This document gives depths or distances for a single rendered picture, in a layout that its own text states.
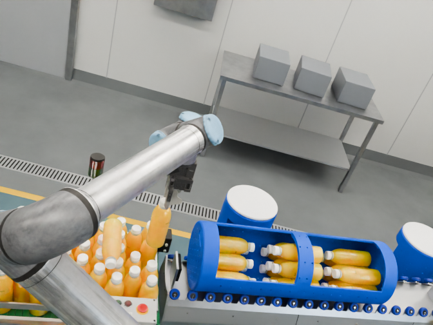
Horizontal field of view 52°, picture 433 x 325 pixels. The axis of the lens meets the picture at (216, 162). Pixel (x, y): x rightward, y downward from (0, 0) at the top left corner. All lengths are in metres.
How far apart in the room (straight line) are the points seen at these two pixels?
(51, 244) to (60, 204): 0.08
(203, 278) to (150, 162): 0.80
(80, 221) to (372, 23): 4.44
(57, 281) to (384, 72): 4.63
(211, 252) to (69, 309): 0.80
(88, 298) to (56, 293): 0.08
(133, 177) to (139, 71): 4.22
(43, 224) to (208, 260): 0.96
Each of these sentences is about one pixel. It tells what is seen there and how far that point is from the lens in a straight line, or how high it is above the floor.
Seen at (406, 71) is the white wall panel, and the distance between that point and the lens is 5.33.
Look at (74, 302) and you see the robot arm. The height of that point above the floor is 1.55.
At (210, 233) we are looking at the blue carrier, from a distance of 1.77.
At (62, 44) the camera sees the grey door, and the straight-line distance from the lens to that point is 5.30.
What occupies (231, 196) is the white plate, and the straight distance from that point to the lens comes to 2.33.
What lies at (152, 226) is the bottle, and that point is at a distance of 1.69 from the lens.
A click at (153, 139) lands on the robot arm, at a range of 1.35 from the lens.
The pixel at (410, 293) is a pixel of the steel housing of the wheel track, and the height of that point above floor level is 0.93.
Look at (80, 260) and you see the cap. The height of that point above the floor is 1.11.
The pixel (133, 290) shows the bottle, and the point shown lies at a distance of 1.77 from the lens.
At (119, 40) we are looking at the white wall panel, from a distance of 5.13.
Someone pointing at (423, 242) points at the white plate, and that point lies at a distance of 2.73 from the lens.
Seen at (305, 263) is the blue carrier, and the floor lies 1.20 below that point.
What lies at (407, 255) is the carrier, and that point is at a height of 0.96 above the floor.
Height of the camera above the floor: 2.40
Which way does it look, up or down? 32 degrees down
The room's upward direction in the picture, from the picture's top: 18 degrees clockwise
